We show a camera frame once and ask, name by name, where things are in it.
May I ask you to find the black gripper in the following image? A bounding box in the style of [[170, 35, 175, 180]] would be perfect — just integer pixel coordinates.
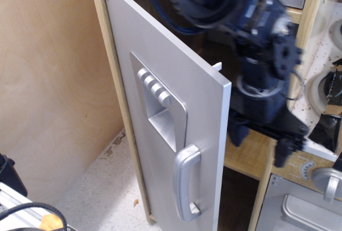
[[228, 91, 308, 167]]

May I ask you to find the grey toy fridge door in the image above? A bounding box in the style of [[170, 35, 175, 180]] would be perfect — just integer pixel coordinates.
[[106, 0, 231, 230]]

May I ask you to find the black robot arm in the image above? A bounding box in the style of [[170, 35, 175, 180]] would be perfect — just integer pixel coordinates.
[[151, 0, 308, 167]]

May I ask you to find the wooden toy kitchen cabinet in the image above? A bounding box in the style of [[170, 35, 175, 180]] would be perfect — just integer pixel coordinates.
[[87, 0, 342, 231]]

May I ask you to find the grey oven door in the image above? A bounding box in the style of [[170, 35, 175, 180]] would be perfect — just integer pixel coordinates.
[[256, 174, 341, 230]]

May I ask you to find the grey oven knob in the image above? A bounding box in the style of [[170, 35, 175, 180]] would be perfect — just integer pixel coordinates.
[[312, 167, 341, 203]]

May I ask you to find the white speckled toy sink counter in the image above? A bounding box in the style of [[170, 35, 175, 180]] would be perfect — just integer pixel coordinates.
[[279, 0, 342, 162]]

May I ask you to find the orange tape piece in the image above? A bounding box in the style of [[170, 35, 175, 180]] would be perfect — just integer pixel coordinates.
[[39, 214, 68, 230]]

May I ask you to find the black box at left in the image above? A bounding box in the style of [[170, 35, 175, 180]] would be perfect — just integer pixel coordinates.
[[1, 155, 28, 197]]

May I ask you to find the aluminium rail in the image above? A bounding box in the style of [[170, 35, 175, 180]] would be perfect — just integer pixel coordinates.
[[1, 182, 50, 230]]

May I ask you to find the black braided cable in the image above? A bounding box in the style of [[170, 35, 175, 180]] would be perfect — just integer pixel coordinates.
[[0, 201, 67, 231]]

